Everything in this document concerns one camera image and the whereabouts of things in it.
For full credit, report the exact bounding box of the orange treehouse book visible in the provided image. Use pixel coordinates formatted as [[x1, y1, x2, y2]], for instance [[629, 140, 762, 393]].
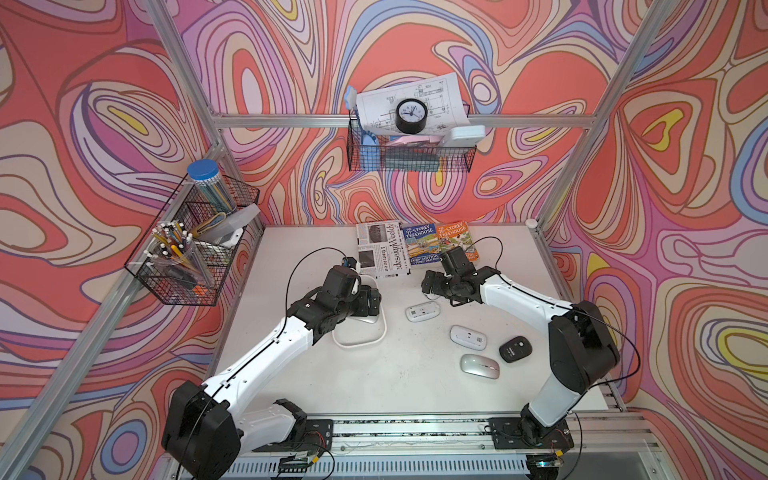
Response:
[[436, 221, 479, 261]]

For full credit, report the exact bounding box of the back wire basket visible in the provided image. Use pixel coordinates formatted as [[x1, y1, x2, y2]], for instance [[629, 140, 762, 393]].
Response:
[[346, 111, 477, 173]]

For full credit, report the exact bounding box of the blue treehouse book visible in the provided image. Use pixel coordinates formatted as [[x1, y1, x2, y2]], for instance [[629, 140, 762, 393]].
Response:
[[402, 223, 441, 267]]

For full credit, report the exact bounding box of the black round clock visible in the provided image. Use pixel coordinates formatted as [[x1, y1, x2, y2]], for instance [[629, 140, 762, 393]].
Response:
[[395, 98, 428, 135]]

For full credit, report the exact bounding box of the white mouse upside-down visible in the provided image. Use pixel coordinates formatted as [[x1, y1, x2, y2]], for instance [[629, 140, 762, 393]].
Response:
[[405, 301, 441, 323], [449, 325, 488, 351]]

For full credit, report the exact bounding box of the clear pen cup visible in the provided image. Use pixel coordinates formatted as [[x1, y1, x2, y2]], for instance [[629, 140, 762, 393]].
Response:
[[144, 221, 214, 289]]

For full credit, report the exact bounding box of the wire basket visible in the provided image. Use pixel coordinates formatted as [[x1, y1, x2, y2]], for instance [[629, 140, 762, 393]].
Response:
[[346, 111, 477, 173], [124, 177, 263, 306]]

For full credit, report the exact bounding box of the small black mouse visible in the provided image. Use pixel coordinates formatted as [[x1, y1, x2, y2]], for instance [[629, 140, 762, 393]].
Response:
[[498, 336, 533, 364]]

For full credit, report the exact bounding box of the blue lid pencil jar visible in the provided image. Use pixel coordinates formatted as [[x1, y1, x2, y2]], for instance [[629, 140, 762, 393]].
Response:
[[187, 159, 237, 215]]

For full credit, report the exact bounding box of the newspaper print book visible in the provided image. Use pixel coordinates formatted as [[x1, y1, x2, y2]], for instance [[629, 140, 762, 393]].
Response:
[[356, 220, 411, 279]]

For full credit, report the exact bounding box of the white device in basket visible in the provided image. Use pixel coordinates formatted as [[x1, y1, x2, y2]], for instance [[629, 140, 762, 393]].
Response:
[[441, 125, 486, 148]]

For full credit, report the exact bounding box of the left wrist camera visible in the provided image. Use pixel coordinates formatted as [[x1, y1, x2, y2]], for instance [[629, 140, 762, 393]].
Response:
[[342, 256, 358, 270]]

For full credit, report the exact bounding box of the white storage box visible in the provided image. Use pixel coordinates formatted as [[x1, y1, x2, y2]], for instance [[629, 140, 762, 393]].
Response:
[[332, 299, 389, 350]]

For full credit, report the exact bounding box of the white paper sheet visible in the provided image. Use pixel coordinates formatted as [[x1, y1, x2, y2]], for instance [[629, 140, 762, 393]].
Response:
[[356, 73, 469, 136]]

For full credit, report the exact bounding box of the silver mouse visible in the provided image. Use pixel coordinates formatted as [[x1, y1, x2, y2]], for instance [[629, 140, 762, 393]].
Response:
[[459, 354, 500, 380]]

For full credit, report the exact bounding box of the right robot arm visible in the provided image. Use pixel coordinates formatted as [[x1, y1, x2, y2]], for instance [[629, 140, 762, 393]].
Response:
[[421, 247, 621, 447]]

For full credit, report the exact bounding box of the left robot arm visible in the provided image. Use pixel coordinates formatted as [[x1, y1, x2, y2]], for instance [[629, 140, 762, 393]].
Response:
[[161, 265, 381, 479]]

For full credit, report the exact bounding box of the left wire basket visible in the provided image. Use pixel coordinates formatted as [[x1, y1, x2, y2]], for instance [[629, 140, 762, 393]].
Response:
[[124, 177, 263, 306]]

